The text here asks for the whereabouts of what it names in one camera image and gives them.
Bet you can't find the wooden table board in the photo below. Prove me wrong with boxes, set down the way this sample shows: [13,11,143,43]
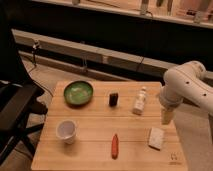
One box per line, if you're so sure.
[31,81,188,171]

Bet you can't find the black chair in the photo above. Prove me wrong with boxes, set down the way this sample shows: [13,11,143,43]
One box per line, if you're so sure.
[0,83,48,165]

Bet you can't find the white sponge block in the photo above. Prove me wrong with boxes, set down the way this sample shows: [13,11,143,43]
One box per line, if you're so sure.
[148,127,164,150]

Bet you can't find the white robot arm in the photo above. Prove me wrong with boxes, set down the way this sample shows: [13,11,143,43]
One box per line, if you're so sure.
[159,61,213,125]

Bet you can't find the white paper cup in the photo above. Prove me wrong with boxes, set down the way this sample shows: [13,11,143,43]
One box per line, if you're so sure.
[56,120,77,144]

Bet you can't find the orange carrot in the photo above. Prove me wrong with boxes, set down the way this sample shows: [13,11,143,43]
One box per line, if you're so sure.
[111,134,119,159]

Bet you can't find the white small bottle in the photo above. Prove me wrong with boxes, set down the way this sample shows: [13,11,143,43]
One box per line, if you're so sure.
[132,86,146,115]

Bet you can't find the green bowl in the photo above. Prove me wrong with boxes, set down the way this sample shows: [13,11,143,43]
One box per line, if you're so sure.
[63,81,93,106]

